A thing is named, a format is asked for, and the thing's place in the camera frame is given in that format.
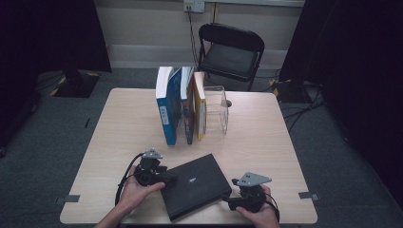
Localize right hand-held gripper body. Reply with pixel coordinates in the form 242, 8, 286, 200
236, 171, 273, 214

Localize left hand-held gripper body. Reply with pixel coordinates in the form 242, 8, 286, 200
134, 147, 164, 187

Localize black book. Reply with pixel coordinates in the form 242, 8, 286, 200
160, 153, 234, 221

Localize blue book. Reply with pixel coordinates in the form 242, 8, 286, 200
155, 66, 183, 146

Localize yellow book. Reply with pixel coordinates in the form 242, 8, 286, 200
192, 71, 208, 142

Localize red book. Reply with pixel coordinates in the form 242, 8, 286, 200
180, 66, 196, 145

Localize clear acrylic book rack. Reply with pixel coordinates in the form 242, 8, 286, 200
177, 85, 230, 137

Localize person's left hand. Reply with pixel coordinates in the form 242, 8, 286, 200
118, 165, 166, 217

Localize person's right hand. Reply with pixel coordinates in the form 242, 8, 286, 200
236, 184, 280, 228

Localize grey tape strip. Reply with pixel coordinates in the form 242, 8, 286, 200
55, 194, 81, 205
297, 191, 319, 202

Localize black stand base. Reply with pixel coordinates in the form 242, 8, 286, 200
50, 69, 102, 99

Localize black folding chair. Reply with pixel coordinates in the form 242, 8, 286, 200
195, 22, 266, 92

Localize black curtain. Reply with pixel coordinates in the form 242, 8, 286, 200
278, 0, 403, 203
0, 0, 112, 150

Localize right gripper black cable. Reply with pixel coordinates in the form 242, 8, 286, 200
263, 190, 281, 222

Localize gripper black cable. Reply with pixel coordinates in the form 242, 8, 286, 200
263, 190, 281, 222
114, 152, 145, 207

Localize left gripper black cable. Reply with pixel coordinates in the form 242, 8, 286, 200
114, 152, 145, 207

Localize black floor cables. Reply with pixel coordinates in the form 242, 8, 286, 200
283, 80, 327, 132

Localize black wall socket cable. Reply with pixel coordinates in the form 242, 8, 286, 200
187, 8, 201, 69

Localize white wall socket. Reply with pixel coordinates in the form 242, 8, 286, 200
183, 0, 205, 13

